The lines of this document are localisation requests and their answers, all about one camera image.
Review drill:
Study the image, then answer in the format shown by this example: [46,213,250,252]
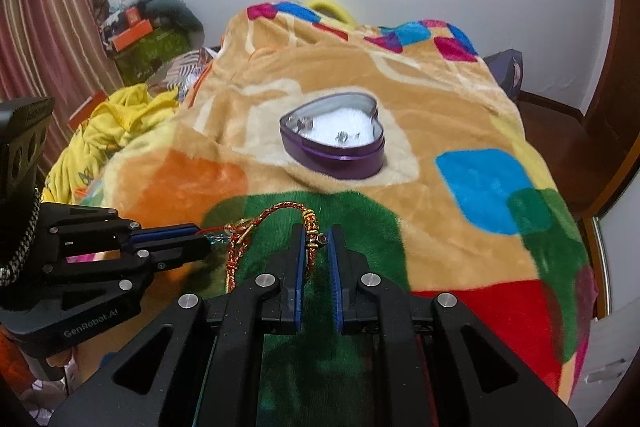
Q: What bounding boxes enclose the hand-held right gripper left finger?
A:
[47,224,307,427]

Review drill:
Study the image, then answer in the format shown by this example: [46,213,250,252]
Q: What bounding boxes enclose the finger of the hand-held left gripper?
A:
[42,202,203,259]
[44,236,212,304]

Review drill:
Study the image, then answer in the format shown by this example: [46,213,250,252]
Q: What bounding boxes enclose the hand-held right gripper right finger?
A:
[327,224,581,427]

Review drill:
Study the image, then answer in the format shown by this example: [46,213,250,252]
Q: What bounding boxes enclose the red and gold thread bracelet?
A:
[202,202,331,296]

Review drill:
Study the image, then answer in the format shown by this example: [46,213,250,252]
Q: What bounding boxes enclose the purple heart-shaped tin box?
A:
[278,92,386,180]

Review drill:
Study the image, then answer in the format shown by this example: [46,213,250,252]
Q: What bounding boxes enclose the flat orange box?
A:
[67,89,109,130]

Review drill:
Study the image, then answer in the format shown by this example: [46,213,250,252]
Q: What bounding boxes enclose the yellow cloth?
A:
[42,84,182,208]

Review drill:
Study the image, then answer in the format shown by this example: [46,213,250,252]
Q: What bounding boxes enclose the striped pink curtain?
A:
[0,0,126,158]

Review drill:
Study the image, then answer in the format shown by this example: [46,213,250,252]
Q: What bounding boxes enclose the orange cardboard box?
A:
[111,19,154,53]

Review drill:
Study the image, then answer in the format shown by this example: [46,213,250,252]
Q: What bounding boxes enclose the green cardboard box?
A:
[112,29,194,86]

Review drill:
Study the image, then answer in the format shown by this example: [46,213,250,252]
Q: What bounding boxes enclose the leaf-print cloth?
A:
[147,49,219,98]

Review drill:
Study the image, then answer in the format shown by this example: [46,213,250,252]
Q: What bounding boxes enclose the colourful plush blanket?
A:
[42,1,599,427]

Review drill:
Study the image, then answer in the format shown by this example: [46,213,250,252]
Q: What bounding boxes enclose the pile of dark clothes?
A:
[102,0,206,38]

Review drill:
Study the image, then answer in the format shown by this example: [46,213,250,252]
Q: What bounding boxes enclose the dark purple pillow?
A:
[482,49,526,100]

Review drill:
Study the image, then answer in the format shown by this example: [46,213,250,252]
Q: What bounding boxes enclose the yellow pillow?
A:
[305,0,359,28]

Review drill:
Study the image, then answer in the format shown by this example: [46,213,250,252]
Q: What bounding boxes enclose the white cabinet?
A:
[570,297,640,427]

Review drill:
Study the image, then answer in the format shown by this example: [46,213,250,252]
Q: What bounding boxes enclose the silver metal chain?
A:
[0,188,42,286]

